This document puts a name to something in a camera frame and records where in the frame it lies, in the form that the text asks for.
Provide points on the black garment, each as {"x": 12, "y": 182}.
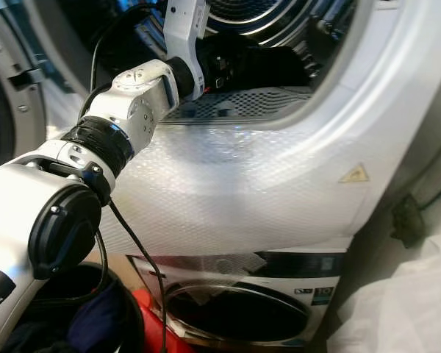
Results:
{"x": 257, "y": 66}

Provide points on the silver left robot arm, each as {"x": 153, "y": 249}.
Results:
{"x": 29, "y": 213}

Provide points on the white washing machine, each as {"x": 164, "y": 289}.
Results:
{"x": 250, "y": 284}

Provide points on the black clothes pile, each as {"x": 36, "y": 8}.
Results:
{"x": 29, "y": 338}

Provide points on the grey perforated lint filter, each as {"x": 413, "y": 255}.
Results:
{"x": 250, "y": 104}

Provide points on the steel dryer drum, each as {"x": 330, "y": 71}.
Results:
{"x": 279, "y": 18}

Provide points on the black drum paddle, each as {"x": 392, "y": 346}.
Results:
{"x": 320, "y": 40}

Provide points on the clear bubble wrap sheet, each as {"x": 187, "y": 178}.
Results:
{"x": 250, "y": 184}

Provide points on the white tumble dryer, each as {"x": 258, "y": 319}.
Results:
{"x": 287, "y": 184}

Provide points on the yellow triangle warning sticker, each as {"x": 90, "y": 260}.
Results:
{"x": 355, "y": 175}

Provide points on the round grey dryer door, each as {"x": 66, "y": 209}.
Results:
{"x": 7, "y": 73}

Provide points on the red basket with black rim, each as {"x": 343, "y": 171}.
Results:
{"x": 147, "y": 316}

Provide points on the dark blue garment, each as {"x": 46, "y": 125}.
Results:
{"x": 95, "y": 323}

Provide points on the white plastic bag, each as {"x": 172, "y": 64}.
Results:
{"x": 397, "y": 309}

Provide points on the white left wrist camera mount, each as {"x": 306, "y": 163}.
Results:
{"x": 184, "y": 29}

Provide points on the black wall fitting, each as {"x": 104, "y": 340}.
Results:
{"x": 406, "y": 220}

